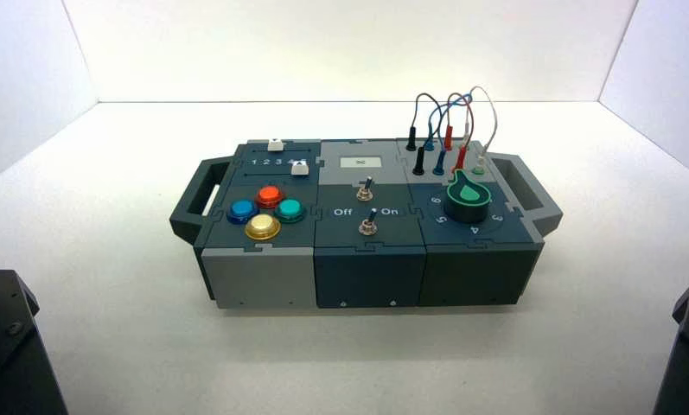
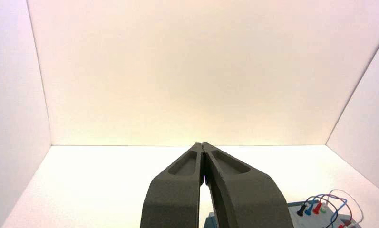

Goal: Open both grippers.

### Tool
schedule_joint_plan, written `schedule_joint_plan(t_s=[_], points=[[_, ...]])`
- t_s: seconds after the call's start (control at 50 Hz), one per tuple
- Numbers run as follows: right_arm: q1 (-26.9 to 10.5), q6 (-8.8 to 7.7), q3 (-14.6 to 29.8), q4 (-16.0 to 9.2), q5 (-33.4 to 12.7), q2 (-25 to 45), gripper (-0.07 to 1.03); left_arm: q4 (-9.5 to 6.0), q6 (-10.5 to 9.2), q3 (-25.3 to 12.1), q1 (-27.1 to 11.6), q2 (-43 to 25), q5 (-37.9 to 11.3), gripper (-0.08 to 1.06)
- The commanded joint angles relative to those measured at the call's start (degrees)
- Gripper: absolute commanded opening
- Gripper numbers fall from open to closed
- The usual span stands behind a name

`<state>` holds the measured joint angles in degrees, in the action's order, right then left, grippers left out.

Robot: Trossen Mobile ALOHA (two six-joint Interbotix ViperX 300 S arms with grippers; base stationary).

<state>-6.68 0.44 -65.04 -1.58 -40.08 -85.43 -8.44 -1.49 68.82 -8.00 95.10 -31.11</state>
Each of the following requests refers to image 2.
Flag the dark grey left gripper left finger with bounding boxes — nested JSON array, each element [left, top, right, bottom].
[[140, 142, 204, 228]]

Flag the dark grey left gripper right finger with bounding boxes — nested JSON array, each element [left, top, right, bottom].
[[203, 142, 295, 228]]

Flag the blue-grey electronics box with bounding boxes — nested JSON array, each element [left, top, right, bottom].
[[203, 201, 363, 228]]

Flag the black wire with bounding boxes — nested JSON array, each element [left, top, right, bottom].
[[304, 196, 340, 225]]

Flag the blue wire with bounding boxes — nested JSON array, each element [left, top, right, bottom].
[[312, 194, 349, 228]]

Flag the red wire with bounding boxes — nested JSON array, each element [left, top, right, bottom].
[[320, 194, 354, 228]]

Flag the white wire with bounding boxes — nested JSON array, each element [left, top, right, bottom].
[[328, 189, 365, 228]]

